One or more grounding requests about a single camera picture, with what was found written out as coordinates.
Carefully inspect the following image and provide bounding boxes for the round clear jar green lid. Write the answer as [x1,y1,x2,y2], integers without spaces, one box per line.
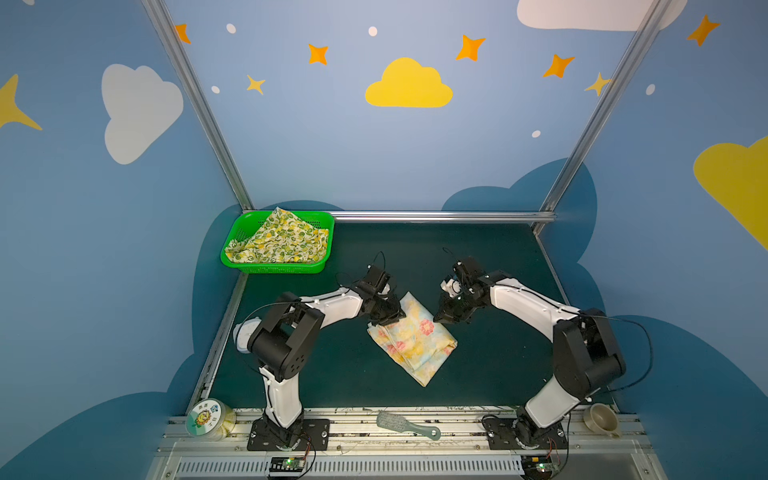
[185,398,237,441]

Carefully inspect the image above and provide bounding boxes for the green lemon print skirt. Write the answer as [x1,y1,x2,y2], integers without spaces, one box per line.
[224,208,329,264]

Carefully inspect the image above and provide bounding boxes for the green hair brush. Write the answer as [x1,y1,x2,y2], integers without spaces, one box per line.
[376,411,441,441]

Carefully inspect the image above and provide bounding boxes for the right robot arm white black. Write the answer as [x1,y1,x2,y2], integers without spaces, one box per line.
[434,274,627,436]

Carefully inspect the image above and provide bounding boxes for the green plastic basket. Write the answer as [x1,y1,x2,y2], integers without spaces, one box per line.
[221,208,335,274]

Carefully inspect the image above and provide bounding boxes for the beige ceramic cup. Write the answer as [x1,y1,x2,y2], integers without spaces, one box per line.
[583,404,622,438]

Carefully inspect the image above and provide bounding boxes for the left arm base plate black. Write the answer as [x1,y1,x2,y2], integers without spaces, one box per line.
[246,416,330,452]

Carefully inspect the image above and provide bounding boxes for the pastel floral skirt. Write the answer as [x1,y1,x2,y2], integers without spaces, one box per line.
[367,293,458,387]

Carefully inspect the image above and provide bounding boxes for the left controller circuit board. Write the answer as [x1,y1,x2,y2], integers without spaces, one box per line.
[267,456,308,479]

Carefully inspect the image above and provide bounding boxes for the controller circuit board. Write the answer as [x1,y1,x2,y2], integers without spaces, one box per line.
[521,456,555,480]
[267,456,308,479]

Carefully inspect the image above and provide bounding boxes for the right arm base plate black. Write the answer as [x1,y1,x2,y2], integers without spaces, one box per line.
[480,414,569,450]

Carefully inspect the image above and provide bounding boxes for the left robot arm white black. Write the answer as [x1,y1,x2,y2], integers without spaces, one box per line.
[233,285,405,436]

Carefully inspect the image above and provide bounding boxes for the aluminium rail base frame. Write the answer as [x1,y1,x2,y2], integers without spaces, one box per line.
[147,406,666,479]

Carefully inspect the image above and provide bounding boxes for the right controller circuit board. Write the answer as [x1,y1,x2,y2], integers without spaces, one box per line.
[521,456,555,480]

